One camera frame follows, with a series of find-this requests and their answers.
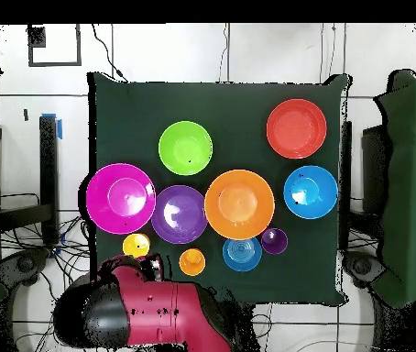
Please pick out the large orange bowl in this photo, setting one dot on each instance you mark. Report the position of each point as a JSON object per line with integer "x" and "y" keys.
{"x": 239, "y": 203}

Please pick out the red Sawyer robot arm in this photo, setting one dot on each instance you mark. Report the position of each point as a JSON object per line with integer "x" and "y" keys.
{"x": 156, "y": 311}

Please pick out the purple bowl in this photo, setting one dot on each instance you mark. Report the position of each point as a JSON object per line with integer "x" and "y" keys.
{"x": 178, "y": 214}

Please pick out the green bowl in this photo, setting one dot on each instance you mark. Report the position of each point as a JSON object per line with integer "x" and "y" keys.
{"x": 185, "y": 146}

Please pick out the small blue bowl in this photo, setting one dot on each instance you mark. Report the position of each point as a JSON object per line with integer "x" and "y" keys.
{"x": 242, "y": 254}

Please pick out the orange cup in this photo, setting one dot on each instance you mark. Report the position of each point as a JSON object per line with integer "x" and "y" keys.
{"x": 192, "y": 262}

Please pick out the purple cup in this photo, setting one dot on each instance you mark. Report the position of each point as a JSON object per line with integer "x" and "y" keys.
{"x": 274, "y": 241}

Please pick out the yellow cup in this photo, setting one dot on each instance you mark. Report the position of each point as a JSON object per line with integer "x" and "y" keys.
{"x": 135, "y": 245}

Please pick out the pink bowl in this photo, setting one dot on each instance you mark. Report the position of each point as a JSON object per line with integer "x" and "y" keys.
{"x": 120, "y": 198}

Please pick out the dark green table cloth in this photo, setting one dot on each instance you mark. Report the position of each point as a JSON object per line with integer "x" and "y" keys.
{"x": 230, "y": 102}

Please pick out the large blue bowl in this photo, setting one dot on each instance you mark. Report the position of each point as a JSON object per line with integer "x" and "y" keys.
{"x": 310, "y": 192}

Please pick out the red bowl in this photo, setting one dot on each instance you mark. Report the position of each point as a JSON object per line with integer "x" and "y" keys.
{"x": 296, "y": 128}

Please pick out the blue tape strip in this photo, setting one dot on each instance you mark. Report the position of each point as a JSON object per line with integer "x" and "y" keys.
{"x": 59, "y": 130}

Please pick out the black metal stand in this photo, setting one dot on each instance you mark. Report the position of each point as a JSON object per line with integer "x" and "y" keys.
{"x": 48, "y": 165}

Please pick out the black square frame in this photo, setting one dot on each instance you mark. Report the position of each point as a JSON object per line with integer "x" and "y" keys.
{"x": 36, "y": 36}

